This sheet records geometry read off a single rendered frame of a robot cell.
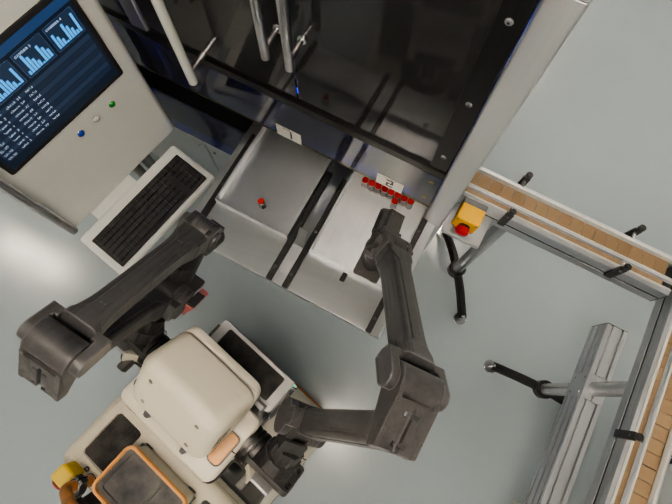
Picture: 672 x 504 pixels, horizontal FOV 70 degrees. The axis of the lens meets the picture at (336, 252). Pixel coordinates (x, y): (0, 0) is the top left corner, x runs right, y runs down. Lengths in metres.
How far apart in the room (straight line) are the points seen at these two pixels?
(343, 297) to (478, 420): 1.16
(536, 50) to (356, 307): 0.89
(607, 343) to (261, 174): 1.38
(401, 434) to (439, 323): 1.67
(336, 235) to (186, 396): 0.75
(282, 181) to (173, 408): 0.85
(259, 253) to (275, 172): 0.28
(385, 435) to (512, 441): 1.76
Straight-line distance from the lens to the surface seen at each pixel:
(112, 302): 0.86
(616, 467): 1.60
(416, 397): 0.74
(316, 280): 1.48
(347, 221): 1.53
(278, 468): 1.10
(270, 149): 1.64
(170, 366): 0.99
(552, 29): 0.83
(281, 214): 1.54
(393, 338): 0.82
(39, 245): 2.83
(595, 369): 2.03
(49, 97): 1.43
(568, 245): 1.62
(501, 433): 2.46
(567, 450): 1.96
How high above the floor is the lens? 2.32
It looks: 74 degrees down
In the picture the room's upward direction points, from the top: 2 degrees clockwise
